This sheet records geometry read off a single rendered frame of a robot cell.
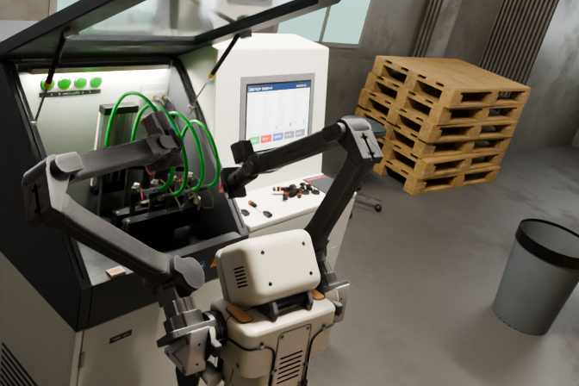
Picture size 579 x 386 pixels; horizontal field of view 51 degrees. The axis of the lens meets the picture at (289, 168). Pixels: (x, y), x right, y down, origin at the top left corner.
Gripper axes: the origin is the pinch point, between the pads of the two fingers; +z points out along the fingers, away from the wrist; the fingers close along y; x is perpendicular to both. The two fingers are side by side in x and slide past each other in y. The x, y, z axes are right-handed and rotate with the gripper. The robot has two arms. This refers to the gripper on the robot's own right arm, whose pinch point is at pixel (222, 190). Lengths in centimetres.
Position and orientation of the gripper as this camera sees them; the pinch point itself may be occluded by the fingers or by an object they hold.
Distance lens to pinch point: 199.6
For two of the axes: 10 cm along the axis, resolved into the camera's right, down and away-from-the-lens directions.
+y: -2.4, -9.4, 2.5
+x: -8.1, 0.5, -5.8
